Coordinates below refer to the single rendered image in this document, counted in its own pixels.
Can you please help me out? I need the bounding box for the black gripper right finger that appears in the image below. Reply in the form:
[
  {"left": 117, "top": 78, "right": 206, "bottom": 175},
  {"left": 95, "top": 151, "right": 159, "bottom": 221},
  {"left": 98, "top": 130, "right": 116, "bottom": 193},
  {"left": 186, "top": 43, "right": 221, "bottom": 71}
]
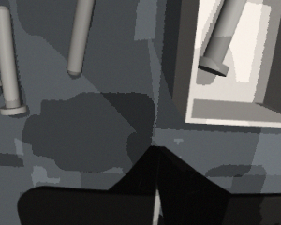
[{"left": 157, "top": 146, "right": 281, "bottom": 225}]

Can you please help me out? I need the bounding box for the grey metal clevis fork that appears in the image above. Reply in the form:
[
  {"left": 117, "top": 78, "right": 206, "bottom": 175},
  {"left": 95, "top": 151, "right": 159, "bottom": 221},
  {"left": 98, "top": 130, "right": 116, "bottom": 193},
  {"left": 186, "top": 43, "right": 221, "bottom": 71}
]
[{"left": 157, "top": 214, "right": 165, "bottom": 225}]

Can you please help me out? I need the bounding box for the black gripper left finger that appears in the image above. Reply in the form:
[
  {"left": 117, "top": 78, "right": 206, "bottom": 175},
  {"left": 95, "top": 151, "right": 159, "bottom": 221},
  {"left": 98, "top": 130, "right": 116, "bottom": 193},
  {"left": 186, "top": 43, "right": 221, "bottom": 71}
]
[{"left": 17, "top": 146, "right": 159, "bottom": 225}]

